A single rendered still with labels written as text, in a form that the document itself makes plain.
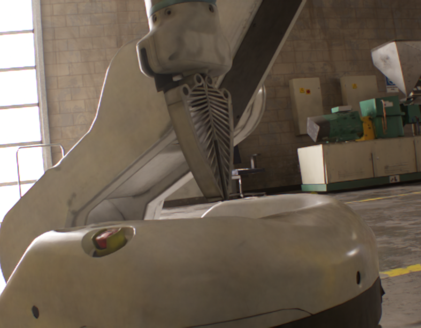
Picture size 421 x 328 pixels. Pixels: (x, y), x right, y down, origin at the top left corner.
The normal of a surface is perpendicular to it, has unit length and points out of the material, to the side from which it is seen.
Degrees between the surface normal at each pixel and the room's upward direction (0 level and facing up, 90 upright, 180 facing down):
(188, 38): 88
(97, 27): 90
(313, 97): 90
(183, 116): 102
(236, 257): 53
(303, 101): 90
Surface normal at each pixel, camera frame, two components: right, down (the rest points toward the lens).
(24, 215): -0.63, 0.02
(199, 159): -0.51, 0.39
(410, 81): 0.16, 0.31
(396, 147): 0.25, 0.01
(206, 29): 0.72, 0.45
